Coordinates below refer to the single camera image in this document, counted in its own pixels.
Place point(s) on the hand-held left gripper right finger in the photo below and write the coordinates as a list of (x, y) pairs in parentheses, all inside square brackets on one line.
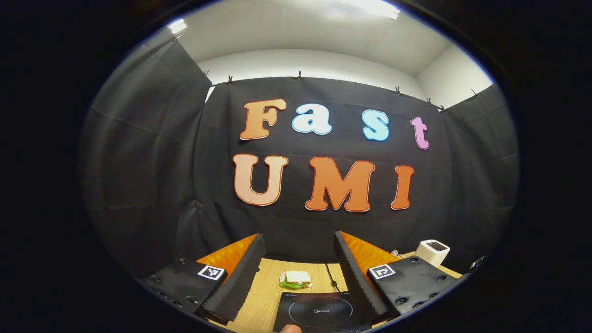
[(356, 282)]

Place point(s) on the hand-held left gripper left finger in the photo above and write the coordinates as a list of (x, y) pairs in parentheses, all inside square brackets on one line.
[(240, 277)]

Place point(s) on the black induction cooktop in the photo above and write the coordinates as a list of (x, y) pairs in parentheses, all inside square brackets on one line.
[(305, 314)]

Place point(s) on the sandwich with green lettuce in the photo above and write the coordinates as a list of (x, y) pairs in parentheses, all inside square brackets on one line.
[(297, 278)]

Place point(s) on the white toaster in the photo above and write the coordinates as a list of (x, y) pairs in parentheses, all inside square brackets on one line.
[(431, 253)]

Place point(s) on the black backdrop cloth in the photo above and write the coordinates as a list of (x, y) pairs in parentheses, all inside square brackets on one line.
[(152, 162)]

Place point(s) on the small ceiling light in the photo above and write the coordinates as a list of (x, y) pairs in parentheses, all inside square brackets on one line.
[(177, 26)]

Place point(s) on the large ceiling light panel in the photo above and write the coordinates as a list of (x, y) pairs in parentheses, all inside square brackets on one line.
[(374, 8)]

